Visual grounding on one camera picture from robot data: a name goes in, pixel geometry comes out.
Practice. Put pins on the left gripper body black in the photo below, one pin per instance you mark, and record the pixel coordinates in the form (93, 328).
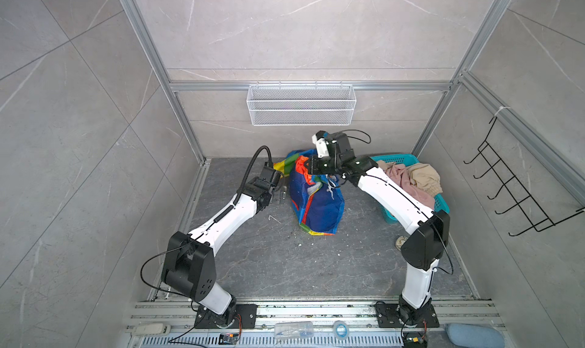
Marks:
(250, 185)

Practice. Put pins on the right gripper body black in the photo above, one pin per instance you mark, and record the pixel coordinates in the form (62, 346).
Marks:
(324, 166)

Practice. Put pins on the rainbow striped shorts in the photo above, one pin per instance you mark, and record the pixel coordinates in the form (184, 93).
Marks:
(317, 200)

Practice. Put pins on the teal plastic laundry basket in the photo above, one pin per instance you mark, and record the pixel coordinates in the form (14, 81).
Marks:
(407, 160)

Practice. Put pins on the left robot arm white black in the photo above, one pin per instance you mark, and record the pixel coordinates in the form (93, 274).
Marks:
(189, 267)

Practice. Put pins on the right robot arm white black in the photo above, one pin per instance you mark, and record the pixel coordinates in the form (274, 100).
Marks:
(428, 230)

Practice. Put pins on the pink shorts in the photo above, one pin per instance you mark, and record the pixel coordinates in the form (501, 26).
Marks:
(399, 174)

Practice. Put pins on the folded patterned beige shorts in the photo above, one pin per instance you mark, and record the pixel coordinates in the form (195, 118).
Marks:
(400, 241)

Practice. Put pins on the clear plastic bottle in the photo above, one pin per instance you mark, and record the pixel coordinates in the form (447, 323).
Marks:
(293, 330)

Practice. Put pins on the small circuit board left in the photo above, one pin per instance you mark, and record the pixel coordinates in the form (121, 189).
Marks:
(229, 338)

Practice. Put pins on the small circuit board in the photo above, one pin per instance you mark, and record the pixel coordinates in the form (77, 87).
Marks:
(414, 340)
(229, 338)

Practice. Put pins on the clear tape roll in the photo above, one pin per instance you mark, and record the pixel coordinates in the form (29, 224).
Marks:
(340, 330)

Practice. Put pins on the small circuit board right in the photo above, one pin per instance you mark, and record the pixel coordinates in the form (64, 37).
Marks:
(414, 340)

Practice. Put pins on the blue grey cloth bundle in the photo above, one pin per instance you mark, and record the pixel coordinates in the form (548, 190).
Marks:
(473, 336)

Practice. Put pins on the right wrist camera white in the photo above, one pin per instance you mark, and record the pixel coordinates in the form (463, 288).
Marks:
(321, 144)

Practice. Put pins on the white wire mesh wall basket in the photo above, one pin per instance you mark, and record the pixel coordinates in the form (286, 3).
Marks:
(301, 105)

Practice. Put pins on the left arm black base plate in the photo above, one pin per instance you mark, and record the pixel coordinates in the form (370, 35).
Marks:
(244, 315)

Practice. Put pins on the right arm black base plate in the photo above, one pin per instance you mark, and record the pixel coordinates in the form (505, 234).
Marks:
(388, 315)

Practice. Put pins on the black wire hook rack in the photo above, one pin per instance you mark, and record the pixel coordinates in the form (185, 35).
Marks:
(521, 197)

